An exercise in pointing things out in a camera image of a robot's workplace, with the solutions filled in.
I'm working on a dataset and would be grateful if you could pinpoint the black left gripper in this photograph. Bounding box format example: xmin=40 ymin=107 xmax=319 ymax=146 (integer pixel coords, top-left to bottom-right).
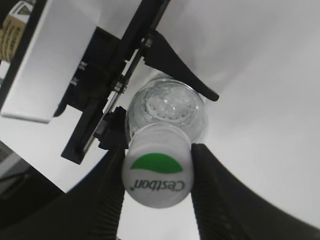
xmin=54 ymin=0 xmax=220 ymax=164

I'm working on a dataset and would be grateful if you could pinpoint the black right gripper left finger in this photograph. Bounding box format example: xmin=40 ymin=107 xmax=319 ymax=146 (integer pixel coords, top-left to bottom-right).
xmin=0 ymin=147 xmax=125 ymax=240

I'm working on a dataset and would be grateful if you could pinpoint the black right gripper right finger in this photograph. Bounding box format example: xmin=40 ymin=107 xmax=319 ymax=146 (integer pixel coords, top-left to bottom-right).
xmin=191 ymin=143 xmax=320 ymax=240

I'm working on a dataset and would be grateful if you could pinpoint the clear Cestbon water bottle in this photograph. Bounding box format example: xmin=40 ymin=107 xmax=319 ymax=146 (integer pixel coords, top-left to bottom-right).
xmin=125 ymin=73 xmax=208 ymax=142

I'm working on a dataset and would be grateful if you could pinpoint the white Cestbon bottle cap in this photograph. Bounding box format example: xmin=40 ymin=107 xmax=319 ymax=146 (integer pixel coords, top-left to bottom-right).
xmin=122 ymin=123 xmax=194 ymax=209

